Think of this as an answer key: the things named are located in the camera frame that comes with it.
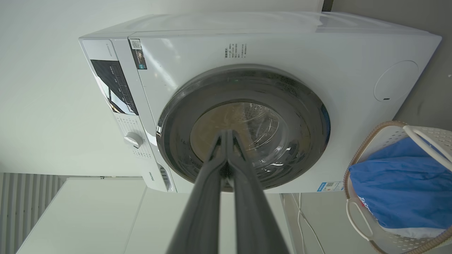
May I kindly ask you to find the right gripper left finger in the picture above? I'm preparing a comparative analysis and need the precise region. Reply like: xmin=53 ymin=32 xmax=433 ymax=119
xmin=166 ymin=130 xmax=227 ymax=254

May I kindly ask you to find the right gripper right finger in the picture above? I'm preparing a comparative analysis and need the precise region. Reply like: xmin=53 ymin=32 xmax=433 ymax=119
xmin=226 ymin=129 xmax=290 ymax=254

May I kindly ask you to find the washer door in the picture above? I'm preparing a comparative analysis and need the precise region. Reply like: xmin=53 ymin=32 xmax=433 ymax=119
xmin=156 ymin=64 xmax=331 ymax=193

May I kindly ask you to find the white front-loading washing machine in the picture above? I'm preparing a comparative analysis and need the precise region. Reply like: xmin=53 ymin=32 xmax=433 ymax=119
xmin=78 ymin=11 xmax=442 ymax=194

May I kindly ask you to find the blue energy label sticker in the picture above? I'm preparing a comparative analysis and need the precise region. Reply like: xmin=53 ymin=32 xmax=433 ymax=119
xmin=317 ymin=181 xmax=345 ymax=193

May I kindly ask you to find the white control knob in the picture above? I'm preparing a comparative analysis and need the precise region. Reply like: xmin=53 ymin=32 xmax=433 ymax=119
xmin=124 ymin=132 xmax=144 ymax=149

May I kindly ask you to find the white cabinet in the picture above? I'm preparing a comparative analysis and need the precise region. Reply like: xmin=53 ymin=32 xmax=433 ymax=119
xmin=16 ymin=177 xmax=293 ymax=254

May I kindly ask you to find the black display panel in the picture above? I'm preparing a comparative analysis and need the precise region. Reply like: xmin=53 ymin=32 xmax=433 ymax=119
xmin=91 ymin=59 xmax=139 ymax=116

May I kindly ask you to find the blue garment with white print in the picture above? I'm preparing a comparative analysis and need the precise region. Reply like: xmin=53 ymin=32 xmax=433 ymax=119
xmin=349 ymin=137 xmax=452 ymax=230

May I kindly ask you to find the white perforated laundry basket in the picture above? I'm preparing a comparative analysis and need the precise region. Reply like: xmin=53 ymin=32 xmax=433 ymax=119
xmin=344 ymin=121 xmax=452 ymax=254

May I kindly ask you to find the black QR sticker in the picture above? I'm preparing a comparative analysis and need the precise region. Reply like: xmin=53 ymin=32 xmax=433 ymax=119
xmin=129 ymin=39 xmax=148 ymax=70

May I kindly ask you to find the grey slatted panel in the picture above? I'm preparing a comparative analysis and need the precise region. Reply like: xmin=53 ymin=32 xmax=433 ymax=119
xmin=0 ymin=173 xmax=66 ymax=254

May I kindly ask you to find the round white filter cover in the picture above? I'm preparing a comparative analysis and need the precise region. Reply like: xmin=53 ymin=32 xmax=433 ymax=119
xmin=374 ymin=60 xmax=420 ymax=103

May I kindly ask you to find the thin white power cable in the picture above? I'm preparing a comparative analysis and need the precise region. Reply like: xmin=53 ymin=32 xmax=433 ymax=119
xmin=290 ymin=193 xmax=326 ymax=254

